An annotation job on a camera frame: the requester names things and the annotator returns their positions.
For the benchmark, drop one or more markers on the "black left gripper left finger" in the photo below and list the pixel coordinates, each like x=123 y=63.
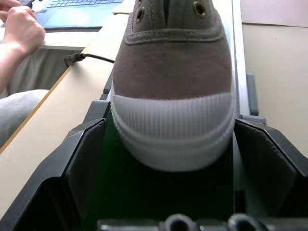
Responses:
x=55 y=168

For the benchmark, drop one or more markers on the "blue open laptop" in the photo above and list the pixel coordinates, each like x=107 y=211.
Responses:
x=72 y=13

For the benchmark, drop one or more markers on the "white desk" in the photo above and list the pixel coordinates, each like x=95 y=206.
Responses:
x=65 y=38

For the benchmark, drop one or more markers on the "person's grey trousers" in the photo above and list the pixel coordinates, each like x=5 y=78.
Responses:
x=19 y=110

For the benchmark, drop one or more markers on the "person's left hand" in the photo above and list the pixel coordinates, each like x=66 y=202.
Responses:
x=9 y=8

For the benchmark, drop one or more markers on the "grey canvas sneaker white toe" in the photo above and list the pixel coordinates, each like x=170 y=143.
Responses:
x=172 y=79

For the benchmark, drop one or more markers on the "person's right hand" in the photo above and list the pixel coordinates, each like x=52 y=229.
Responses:
x=22 y=31

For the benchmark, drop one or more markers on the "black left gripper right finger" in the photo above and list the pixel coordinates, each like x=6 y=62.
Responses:
x=269 y=163

